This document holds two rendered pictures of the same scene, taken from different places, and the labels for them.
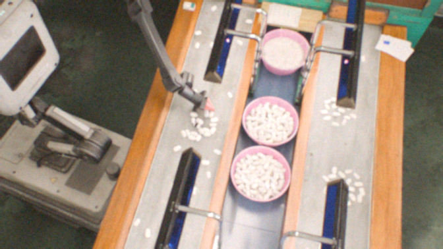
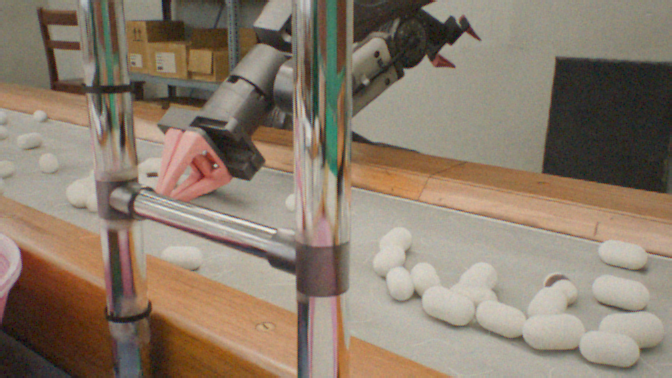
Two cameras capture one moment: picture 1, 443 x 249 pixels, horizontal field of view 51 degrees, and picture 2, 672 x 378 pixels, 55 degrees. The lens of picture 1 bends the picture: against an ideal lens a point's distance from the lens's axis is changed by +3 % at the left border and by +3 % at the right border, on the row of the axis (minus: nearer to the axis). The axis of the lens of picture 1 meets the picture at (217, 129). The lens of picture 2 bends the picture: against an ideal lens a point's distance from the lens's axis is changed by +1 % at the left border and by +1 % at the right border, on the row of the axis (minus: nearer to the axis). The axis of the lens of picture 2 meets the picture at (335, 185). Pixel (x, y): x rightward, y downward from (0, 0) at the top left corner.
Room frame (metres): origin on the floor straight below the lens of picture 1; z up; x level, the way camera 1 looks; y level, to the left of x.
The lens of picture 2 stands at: (1.58, -0.40, 0.94)
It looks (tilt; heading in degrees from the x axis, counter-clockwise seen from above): 16 degrees down; 120
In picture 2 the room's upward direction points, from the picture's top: straight up
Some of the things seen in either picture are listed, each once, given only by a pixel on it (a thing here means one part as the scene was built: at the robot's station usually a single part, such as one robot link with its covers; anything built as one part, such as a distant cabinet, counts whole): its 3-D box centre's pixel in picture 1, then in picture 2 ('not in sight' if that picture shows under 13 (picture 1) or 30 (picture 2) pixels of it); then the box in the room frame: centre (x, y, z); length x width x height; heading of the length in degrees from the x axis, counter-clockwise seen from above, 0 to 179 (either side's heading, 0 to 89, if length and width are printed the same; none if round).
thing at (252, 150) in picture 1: (259, 176); not in sight; (0.82, -0.20, 0.72); 0.27 x 0.27 x 0.10
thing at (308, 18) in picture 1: (290, 17); not in sight; (1.75, -0.36, 0.77); 0.33 x 0.15 x 0.01; 80
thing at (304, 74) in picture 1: (325, 67); not in sight; (1.33, -0.49, 0.90); 0.20 x 0.19 x 0.45; 170
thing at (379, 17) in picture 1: (358, 13); not in sight; (1.74, -0.71, 0.83); 0.30 x 0.06 x 0.07; 80
